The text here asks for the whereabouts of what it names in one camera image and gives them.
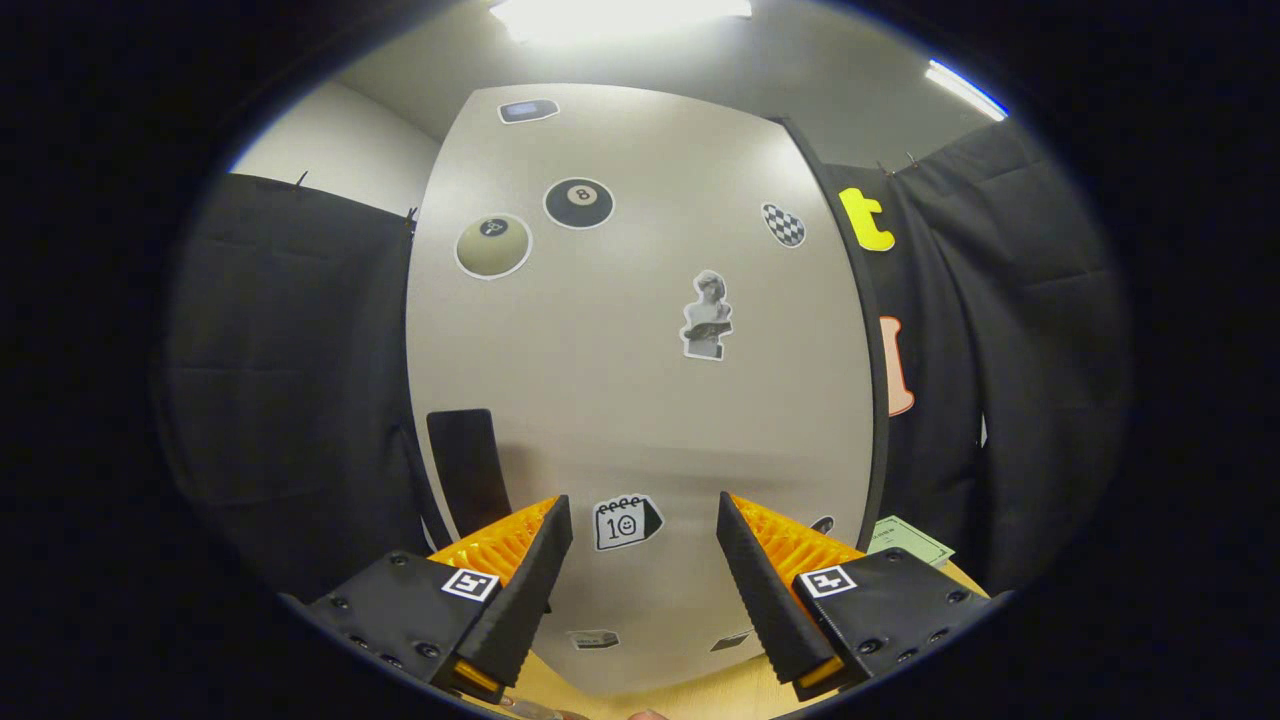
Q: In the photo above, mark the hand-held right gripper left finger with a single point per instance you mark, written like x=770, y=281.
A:
x=525, y=590

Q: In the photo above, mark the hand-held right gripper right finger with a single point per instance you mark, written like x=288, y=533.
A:
x=765, y=590

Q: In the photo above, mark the green book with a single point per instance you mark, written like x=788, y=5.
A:
x=910, y=540

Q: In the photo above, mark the black backdrop cloth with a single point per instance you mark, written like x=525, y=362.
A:
x=290, y=400

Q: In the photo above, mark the dark grey cabinet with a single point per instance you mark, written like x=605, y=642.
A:
x=880, y=470

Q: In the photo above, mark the ceiling light tube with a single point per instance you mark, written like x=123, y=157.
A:
x=965, y=88

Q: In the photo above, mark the ceiling light panel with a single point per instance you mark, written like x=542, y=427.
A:
x=620, y=18

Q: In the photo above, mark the grey cabinet door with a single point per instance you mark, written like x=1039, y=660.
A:
x=620, y=400

